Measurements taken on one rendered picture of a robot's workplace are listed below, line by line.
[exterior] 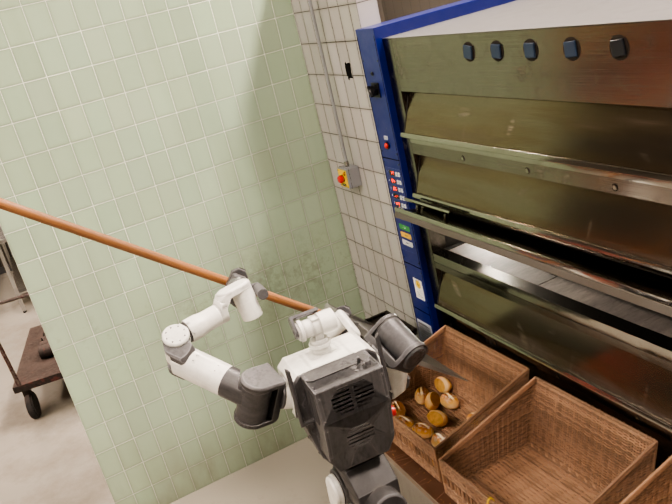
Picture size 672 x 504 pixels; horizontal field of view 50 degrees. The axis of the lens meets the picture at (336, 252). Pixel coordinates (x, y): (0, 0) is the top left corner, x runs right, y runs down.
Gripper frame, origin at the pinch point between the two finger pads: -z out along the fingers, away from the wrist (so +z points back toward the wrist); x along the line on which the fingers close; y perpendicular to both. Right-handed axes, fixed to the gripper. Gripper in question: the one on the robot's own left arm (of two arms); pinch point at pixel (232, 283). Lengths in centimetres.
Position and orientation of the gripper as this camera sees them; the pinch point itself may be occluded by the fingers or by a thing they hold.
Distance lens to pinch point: 247.8
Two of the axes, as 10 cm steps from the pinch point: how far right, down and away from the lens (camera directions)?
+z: 3.1, 1.7, -9.4
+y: 8.7, 3.5, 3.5
